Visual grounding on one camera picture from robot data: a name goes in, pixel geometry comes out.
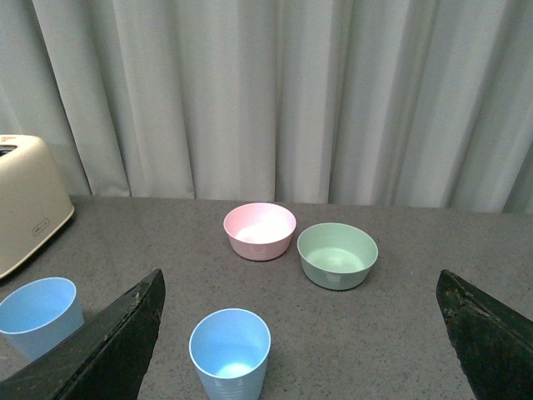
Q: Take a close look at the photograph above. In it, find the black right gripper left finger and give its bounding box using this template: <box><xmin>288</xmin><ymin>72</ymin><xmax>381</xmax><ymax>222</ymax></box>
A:
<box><xmin>1</xmin><ymin>269</ymin><xmax>166</xmax><ymax>399</ymax></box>

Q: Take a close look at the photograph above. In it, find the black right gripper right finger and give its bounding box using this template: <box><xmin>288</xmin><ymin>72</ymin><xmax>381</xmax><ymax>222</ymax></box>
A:
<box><xmin>436</xmin><ymin>270</ymin><xmax>532</xmax><ymax>399</ymax></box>

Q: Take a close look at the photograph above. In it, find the light blue plastic cup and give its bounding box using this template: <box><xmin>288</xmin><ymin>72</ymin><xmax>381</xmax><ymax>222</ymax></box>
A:
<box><xmin>188</xmin><ymin>308</ymin><xmax>271</xmax><ymax>399</ymax></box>

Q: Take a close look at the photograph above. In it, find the cream toaster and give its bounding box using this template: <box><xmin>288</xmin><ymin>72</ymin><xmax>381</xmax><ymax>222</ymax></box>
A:
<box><xmin>1</xmin><ymin>135</ymin><xmax>74</xmax><ymax>278</ymax></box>

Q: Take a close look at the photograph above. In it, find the green plastic bowl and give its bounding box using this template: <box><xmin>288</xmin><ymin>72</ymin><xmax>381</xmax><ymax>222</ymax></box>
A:
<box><xmin>296</xmin><ymin>222</ymin><xmax>378</xmax><ymax>291</ymax></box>

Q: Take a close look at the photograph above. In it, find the pink plastic bowl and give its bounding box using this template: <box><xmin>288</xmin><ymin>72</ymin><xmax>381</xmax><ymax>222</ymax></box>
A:
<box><xmin>223</xmin><ymin>202</ymin><xmax>296</xmax><ymax>262</ymax></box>

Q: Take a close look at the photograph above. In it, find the grey white curtain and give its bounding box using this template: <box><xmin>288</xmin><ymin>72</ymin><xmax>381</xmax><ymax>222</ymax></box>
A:
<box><xmin>1</xmin><ymin>1</ymin><xmax>532</xmax><ymax>213</ymax></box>

